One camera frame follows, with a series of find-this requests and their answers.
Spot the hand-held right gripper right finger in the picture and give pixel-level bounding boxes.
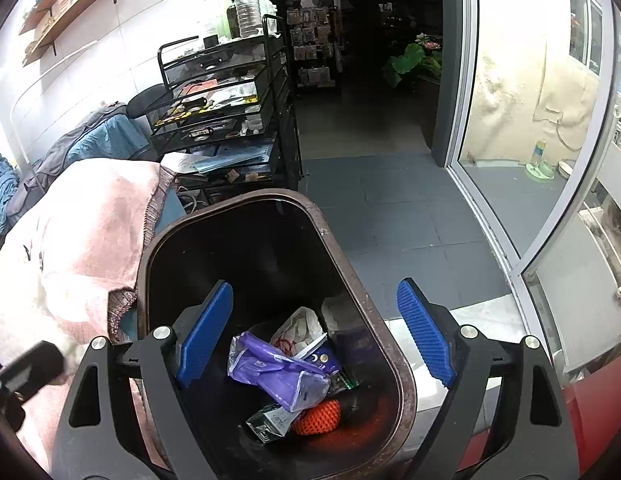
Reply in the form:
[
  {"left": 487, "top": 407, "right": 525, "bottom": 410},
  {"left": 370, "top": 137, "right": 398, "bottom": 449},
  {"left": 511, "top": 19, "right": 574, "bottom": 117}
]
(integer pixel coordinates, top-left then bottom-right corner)
[{"left": 397, "top": 277, "right": 577, "bottom": 480}]

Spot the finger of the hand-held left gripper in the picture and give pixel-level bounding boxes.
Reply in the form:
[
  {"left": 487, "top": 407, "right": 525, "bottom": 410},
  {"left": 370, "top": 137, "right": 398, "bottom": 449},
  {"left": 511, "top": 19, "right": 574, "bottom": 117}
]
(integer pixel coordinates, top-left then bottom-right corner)
[{"left": 0, "top": 340, "right": 66, "bottom": 426}]

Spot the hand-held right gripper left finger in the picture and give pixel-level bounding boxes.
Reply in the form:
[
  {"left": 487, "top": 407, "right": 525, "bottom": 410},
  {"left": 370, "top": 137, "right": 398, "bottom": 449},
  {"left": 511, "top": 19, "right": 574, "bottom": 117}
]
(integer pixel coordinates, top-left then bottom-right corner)
[{"left": 51, "top": 280, "right": 234, "bottom": 480}]

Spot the purple plastic wrapper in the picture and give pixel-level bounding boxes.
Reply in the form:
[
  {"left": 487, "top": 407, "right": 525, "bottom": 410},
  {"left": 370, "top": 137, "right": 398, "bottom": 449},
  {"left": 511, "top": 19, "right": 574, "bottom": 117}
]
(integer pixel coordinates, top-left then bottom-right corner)
[{"left": 227, "top": 331, "right": 339, "bottom": 413}]

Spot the brown trash bin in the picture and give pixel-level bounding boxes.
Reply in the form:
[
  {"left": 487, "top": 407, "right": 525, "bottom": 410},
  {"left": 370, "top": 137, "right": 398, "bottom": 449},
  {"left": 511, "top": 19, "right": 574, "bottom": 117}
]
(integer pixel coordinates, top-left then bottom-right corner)
[{"left": 136, "top": 189, "right": 419, "bottom": 480}]

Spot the green plastic wrapper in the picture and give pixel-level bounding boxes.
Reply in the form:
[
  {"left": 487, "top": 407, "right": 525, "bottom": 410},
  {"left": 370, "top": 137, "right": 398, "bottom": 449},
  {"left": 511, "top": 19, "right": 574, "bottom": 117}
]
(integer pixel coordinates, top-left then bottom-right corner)
[{"left": 331, "top": 375, "right": 360, "bottom": 396}]

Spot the white green milk carton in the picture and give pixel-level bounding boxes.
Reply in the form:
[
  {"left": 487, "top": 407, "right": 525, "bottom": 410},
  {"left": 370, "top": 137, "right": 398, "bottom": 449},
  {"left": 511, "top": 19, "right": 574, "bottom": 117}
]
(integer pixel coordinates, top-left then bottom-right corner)
[{"left": 245, "top": 402, "right": 304, "bottom": 445}]

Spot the orange foam net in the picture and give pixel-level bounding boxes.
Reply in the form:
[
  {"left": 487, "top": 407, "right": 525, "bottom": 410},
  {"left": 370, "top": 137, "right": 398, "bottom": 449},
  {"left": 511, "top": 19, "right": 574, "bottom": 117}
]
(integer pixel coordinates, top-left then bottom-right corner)
[{"left": 290, "top": 399, "right": 342, "bottom": 436}]

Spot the white printed wrapper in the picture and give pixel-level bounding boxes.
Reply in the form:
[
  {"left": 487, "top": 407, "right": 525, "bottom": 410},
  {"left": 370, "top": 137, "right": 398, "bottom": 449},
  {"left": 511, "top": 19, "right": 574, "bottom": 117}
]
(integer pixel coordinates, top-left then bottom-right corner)
[{"left": 270, "top": 306, "right": 327, "bottom": 358}]

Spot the pink dotted blanket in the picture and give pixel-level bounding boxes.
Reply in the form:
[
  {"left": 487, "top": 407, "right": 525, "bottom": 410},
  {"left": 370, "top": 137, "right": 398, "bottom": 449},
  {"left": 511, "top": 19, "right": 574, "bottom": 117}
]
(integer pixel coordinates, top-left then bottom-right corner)
[{"left": 0, "top": 159, "right": 184, "bottom": 471}]

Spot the red object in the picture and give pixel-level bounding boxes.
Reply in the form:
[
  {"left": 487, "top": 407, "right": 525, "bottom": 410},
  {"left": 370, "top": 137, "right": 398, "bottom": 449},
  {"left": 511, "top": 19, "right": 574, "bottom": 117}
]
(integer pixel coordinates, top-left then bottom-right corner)
[{"left": 455, "top": 360, "right": 621, "bottom": 480}]

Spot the blue clothing pile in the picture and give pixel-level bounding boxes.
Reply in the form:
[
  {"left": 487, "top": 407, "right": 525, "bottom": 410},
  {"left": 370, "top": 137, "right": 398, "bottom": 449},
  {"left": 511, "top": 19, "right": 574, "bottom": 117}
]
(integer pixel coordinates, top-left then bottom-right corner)
[{"left": 0, "top": 154, "right": 21, "bottom": 236}]

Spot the blue cloth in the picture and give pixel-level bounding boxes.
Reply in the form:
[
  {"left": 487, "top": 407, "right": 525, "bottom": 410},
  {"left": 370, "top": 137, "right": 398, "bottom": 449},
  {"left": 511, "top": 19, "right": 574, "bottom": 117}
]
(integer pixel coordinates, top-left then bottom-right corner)
[{"left": 65, "top": 114, "right": 146, "bottom": 163}]

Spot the glass door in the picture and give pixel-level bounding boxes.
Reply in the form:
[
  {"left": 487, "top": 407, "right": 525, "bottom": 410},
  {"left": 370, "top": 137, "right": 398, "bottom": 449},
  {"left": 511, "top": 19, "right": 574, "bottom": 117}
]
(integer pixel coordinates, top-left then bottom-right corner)
[{"left": 443, "top": 0, "right": 621, "bottom": 391}]

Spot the black mesh cart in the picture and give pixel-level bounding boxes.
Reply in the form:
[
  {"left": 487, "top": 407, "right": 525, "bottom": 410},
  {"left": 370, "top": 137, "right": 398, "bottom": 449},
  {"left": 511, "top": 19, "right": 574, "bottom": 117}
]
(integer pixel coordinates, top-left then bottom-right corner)
[{"left": 145, "top": 15, "right": 301, "bottom": 206}]

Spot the black office chair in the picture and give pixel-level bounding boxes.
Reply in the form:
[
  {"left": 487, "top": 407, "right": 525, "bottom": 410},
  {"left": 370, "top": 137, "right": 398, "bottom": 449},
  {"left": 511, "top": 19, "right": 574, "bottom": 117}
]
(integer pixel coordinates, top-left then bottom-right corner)
[{"left": 126, "top": 82, "right": 164, "bottom": 161}]

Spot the green plant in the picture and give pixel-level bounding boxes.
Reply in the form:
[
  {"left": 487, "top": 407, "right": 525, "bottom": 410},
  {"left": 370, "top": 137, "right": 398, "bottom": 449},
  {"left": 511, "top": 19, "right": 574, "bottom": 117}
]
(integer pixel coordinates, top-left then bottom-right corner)
[{"left": 383, "top": 32, "right": 444, "bottom": 86}]

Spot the white curved pipe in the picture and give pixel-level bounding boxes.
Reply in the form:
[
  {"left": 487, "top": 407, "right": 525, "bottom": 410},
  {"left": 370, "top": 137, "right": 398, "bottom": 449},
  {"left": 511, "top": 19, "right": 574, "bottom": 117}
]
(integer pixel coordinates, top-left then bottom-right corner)
[{"left": 8, "top": 52, "right": 98, "bottom": 161}]

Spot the dark display rack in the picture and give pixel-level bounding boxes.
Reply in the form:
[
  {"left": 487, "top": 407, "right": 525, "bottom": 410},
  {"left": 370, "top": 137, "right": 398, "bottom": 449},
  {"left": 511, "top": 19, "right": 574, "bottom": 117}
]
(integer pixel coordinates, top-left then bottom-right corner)
[{"left": 285, "top": 0, "right": 341, "bottom": 90}]

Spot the green bottle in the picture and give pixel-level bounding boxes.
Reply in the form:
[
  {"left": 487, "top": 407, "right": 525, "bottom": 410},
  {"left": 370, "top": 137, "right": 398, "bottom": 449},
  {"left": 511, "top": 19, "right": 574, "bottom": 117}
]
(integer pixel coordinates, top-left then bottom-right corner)
[{"left": 218, "top": 0, "right": 238, "bottom": 38}]

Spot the clear plastic jug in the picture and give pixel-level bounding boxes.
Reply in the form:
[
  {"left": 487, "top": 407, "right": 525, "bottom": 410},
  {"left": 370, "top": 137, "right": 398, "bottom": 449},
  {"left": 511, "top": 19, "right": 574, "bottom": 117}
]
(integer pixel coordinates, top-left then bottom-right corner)
[{"left": 235, "top": 0, "right": 264, "bottom": 38}]

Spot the long wooden wall shelf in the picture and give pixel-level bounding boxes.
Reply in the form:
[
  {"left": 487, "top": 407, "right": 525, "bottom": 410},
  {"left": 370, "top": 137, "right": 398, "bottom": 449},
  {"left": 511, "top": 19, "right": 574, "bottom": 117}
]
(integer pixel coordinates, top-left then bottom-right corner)
[{"left": 21, "top": 0, "right": 151, "bottom": 67}]

